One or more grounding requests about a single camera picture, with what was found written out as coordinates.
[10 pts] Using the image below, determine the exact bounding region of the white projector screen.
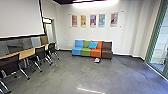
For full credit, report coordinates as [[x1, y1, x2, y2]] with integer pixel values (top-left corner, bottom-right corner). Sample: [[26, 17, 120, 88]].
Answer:
[[0, 0, 46, 39]]

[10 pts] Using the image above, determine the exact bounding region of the brown sofa seat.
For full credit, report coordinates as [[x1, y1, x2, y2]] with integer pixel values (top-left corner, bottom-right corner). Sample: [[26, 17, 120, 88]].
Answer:
[[101, 41, 114, 60]]

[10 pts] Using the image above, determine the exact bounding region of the blue sofa seat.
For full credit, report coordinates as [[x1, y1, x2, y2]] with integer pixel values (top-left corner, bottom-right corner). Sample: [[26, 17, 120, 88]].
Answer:
[[71, 39, 84, 56]]

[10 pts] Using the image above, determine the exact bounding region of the pink and orange wall poster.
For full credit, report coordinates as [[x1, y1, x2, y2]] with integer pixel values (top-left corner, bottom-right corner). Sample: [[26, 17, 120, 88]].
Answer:
[[71, 14, 79, 28]]

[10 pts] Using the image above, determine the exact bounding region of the dark plastic trash bag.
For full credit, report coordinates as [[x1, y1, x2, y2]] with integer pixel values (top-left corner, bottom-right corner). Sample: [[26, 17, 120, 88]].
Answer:
[[93, 57, 101, 64]]

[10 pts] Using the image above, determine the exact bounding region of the light blue wall poster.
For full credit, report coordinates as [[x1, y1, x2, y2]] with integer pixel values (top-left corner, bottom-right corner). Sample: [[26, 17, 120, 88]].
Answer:
[[98, 13, 106, 28]]

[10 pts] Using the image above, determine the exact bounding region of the long wooden table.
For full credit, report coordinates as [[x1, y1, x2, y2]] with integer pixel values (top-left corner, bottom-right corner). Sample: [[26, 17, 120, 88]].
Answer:
[[0, 43, 51, 62]]

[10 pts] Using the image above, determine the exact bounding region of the orange sofa seat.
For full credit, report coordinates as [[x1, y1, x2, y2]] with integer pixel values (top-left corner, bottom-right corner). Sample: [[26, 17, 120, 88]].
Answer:
[[90, 41, 103, 58]]

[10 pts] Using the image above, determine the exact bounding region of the beige and pink wall poster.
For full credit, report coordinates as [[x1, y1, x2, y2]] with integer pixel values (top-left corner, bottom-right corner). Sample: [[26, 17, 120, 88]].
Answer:
[[110, 12, 119, 28]]

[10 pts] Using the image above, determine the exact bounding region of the blue square cushion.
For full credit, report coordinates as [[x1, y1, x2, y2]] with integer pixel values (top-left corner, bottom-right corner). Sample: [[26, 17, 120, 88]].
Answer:
[[88, 41, 99, 50]]

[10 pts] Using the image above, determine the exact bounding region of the brown wooden door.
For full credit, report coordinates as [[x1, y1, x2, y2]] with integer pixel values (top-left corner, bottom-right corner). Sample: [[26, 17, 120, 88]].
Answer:
[[42, 18, 58, 51]]

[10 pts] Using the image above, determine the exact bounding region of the green framed glass door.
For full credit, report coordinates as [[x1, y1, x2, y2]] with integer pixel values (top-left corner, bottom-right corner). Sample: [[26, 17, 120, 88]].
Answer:
[[144, 0, 168, 80]]

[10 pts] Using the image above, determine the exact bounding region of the yellow wall poster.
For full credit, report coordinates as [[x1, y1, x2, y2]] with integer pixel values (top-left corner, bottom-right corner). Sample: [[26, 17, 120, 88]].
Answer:
[[80, 14, 87, 28]]

